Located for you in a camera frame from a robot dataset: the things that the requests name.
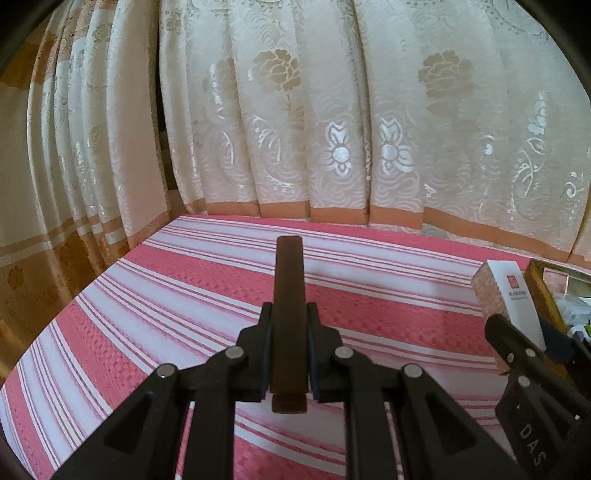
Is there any brown ribbed bar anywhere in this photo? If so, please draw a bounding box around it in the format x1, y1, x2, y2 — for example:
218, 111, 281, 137
270, 236, 309, 414

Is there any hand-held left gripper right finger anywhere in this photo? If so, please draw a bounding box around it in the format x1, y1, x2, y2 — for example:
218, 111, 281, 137
307, 302, 532, 480

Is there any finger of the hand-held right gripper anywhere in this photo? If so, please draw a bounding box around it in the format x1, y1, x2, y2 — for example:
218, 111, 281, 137
538, 318, 591, 370
484, 314, 578, 402

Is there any white patterned carton box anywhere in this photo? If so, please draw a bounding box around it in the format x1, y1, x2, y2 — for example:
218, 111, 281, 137
471, 260, 548, 374

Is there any cream floral curtain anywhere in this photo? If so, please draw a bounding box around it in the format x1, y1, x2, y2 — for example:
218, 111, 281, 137
157, 0, 591, 264

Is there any pink striped blanket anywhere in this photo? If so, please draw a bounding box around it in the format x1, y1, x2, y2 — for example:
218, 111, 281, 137
0, 213, 546, 480

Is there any gold metal tin box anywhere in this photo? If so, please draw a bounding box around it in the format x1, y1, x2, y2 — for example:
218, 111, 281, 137
524, 258, 591, 370

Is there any cream curtain with gold band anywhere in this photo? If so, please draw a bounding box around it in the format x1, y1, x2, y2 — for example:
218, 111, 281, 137
0, 0, 169, 379

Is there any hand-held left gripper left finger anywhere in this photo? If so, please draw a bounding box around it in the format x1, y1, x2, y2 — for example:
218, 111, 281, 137
53, 302, 273, 480

